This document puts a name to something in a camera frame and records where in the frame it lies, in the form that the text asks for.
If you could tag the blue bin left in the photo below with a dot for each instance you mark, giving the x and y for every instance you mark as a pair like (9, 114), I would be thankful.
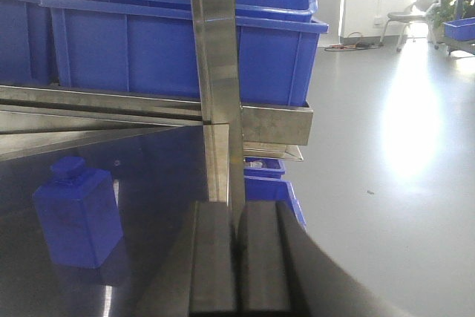
(26, 43)

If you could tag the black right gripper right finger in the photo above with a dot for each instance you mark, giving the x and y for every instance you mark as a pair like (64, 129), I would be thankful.
(283, 272)

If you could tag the blue plastic bottle part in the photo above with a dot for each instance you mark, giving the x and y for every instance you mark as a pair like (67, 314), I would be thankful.
(78, 212)

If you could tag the far right steel rack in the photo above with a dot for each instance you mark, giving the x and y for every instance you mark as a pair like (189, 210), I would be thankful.
(466, 46)

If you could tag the stainless steel shelf frame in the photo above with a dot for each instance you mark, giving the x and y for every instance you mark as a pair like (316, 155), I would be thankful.
(42, 118)

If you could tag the blue bin lower right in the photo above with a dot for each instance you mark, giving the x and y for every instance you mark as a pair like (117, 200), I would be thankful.
(150, 50)

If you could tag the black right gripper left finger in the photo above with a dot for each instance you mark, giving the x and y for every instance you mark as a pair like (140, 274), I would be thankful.
(213, 288)

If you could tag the small blue bin below shelf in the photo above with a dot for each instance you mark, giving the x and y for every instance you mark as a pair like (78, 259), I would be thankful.
(264, 167)

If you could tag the blue bin under shelf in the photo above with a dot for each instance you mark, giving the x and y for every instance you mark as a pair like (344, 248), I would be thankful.
(278, 190)

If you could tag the far blue bin lower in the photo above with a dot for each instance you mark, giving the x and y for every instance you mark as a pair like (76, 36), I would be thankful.
(460, 29)

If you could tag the grey mesh chair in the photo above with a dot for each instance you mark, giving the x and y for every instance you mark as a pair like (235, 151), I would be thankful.
(416, 12)

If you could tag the green potted plant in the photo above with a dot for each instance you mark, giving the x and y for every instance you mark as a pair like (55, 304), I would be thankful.
(442, 11)

